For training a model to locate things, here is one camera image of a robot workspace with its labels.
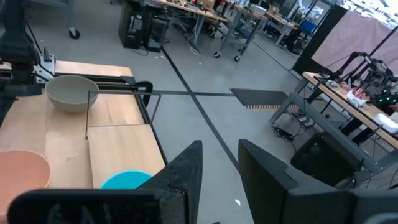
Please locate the orange bowl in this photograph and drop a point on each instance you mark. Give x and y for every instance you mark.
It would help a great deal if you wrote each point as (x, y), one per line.
(21, 171)

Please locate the black bench robot arm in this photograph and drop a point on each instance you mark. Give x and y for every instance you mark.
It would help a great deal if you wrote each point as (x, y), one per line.
(377, 77)

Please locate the grey rolling table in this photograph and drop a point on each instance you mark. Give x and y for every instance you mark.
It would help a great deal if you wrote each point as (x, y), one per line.
(248, 12)

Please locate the cluttered wooden desk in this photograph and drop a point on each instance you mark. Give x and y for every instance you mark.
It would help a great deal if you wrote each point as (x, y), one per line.
(280, 21)

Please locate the wooden desk with grey legs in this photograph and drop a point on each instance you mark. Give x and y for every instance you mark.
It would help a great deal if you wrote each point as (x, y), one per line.
(202, 13)

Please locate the wooden workbench with grey frame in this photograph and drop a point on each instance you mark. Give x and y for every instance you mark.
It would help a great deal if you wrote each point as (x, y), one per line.
(360, 113)

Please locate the blue chair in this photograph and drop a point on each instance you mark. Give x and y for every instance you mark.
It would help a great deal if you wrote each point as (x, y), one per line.
(307, 26)

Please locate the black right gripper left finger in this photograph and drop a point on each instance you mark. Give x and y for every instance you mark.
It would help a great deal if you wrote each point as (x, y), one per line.
(183, 193)

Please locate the teal bowl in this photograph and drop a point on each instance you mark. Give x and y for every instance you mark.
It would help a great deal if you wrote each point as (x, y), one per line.
(124, 182)

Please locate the olive grey bowl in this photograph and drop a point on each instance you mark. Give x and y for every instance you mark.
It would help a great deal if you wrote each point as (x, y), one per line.
(71, 96)

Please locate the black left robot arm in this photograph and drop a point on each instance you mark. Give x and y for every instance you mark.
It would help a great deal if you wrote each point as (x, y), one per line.
(12, 46)

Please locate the pink partition with black frame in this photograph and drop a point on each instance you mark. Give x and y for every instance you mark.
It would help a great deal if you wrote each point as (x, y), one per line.
(351, 40)

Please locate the white box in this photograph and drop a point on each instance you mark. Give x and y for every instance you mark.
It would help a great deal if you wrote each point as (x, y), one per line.
(387, 123)

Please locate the black power strip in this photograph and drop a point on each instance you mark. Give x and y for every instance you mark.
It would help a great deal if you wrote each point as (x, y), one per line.
(304, 120)

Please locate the black computer case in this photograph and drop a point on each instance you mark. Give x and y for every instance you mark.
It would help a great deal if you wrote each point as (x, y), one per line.
(323, 158)

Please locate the black computer tower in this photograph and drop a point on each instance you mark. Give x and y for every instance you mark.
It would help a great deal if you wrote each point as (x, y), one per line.
(158, 34)
(130, 28)

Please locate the red and white packet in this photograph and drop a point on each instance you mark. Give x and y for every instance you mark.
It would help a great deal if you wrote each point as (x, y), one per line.
(357, 96)

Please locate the grey cart with caster wheel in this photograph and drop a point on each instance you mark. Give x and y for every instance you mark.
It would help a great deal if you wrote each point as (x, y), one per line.
(74, 33)

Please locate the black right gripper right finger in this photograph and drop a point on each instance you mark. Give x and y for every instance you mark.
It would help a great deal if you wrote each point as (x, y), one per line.
(264, 193)

